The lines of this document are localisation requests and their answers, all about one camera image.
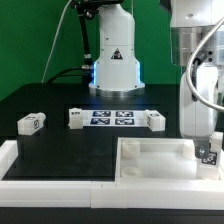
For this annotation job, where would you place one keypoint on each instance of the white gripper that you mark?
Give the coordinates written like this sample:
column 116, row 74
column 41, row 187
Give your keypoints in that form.
column 197, row 121

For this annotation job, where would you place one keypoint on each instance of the white square tabletop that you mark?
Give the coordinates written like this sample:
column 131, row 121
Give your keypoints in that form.
column 156, row 158

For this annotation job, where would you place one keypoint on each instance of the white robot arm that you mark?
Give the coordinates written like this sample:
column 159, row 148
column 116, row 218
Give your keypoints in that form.
column 197, row 45

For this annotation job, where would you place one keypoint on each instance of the white U-shaped fence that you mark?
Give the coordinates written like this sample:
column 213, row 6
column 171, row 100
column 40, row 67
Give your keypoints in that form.
column 148, row 193

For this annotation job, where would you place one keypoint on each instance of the fiducial tag sheet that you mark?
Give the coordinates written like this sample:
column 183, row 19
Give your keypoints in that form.
column 114, row 118

